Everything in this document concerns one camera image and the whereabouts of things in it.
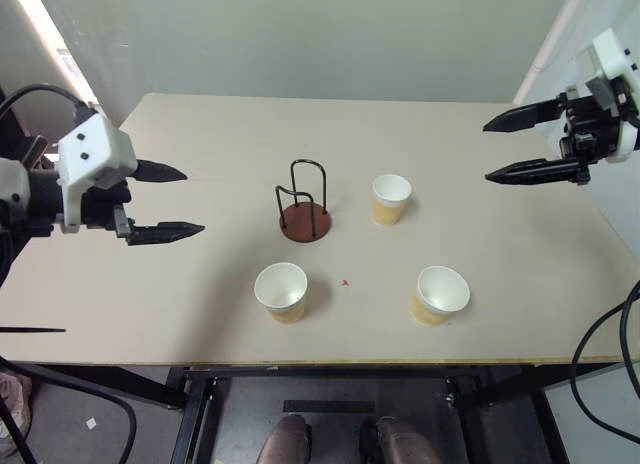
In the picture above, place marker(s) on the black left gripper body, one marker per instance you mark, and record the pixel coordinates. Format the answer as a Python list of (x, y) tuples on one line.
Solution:
[(102, 206)]

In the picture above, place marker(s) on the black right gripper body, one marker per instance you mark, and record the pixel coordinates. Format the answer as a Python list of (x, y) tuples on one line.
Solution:
[(590, 131)]

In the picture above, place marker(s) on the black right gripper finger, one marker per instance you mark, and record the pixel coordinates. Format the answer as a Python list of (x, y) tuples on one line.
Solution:
[(535, 171), (530, 116)]

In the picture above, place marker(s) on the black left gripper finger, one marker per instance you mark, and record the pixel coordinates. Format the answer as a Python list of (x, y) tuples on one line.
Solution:
[(167, 231), (160, 171)]

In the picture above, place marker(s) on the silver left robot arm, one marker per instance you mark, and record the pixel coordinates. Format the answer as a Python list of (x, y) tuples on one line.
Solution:
[(35, 199)]

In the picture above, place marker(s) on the tan paper cup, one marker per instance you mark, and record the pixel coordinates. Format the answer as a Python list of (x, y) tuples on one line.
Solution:
[(387, 211), (287, 315), (425, 314)]

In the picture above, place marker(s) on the thin black rod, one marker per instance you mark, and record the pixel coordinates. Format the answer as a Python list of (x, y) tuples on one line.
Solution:
[(30, 329)]

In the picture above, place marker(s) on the small white paper scrap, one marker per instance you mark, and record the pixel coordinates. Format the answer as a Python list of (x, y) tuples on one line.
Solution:
[(92, 423)]

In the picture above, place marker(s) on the pink cloth object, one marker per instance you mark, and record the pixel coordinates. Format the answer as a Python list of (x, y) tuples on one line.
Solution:
[(12, 399)]

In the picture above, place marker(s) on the black tape strip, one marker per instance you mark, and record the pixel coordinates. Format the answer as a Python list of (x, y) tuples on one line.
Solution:
[(330, 406)]

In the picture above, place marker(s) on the dark rounded shape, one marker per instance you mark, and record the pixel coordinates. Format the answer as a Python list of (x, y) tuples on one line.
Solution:
[(287, 441), (400, 444)]

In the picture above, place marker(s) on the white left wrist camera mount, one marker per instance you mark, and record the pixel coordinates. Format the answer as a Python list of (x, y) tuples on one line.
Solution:
[(92, 151)]

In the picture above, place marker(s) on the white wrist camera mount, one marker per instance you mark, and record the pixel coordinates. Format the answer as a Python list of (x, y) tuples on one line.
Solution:
[(610, 54), (92, 151)]

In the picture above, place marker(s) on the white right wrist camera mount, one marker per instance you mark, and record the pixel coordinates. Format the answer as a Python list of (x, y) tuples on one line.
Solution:
[(610, 54)]

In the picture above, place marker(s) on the black metal table frame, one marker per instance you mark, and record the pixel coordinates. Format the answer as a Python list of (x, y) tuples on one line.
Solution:
[(192, 414)]

